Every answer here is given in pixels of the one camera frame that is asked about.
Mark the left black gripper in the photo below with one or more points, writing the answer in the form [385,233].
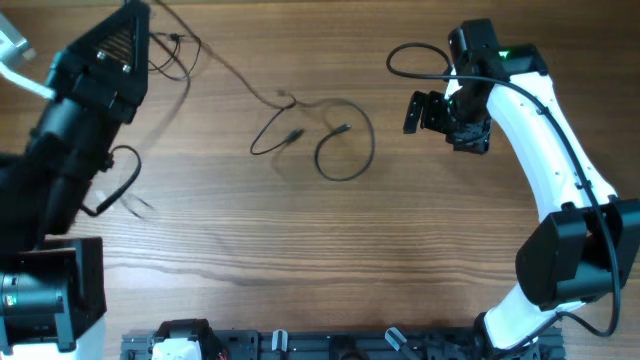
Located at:
[73,78]

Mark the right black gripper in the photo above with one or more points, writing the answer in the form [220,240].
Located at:
[474,139]

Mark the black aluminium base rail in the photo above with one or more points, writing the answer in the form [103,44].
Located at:
[195,339]

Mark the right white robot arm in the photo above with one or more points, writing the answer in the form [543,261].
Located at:
[587,238]

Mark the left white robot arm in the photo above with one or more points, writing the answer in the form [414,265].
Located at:
[53,303]

